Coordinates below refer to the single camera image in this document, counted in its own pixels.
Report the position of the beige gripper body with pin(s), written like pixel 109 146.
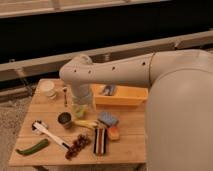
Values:
pixel 82 94

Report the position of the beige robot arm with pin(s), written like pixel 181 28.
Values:
pixel 179 108

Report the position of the green cup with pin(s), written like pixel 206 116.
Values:
pixel 79 110

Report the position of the white paper cup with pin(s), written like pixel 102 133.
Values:
pixel 48 88

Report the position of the blue grey object in bin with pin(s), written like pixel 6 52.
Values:
pixel 109 90

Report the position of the dark metal can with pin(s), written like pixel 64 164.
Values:
pixel 65 119

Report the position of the yellow banana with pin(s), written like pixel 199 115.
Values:
pixel 86 123

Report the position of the blue sponge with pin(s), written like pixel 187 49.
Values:
pixel 107 118

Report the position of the orange plastic bin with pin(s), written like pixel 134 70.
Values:
pixel 124 96

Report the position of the striped brush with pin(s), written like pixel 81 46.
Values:
pixel 100 141

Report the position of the bunch of red grapes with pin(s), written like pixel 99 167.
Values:
pixel 80 143

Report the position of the wooden table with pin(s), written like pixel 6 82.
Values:
pixel 130 148

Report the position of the orange block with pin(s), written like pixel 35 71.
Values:
pixel 113 133

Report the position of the white handled spatula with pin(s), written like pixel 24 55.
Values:
pixel 55 138

